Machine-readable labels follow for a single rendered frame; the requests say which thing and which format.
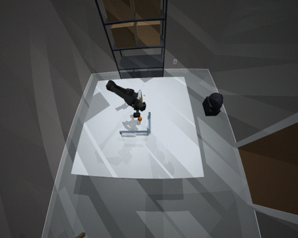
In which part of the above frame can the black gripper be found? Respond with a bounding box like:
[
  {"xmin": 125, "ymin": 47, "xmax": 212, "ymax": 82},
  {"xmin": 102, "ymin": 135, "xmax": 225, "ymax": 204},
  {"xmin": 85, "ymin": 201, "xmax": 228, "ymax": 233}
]
[{"xmin": 133, "ymin": 107, "xmax": 140, "ymax": 118}]

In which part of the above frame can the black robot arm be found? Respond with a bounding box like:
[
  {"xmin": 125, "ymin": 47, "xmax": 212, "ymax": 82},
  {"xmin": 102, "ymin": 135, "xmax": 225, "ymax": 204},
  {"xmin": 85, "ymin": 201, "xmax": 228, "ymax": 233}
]
[{"xmin": 106, "ymin": 80, "xmax": 146, "ymax": 112}]

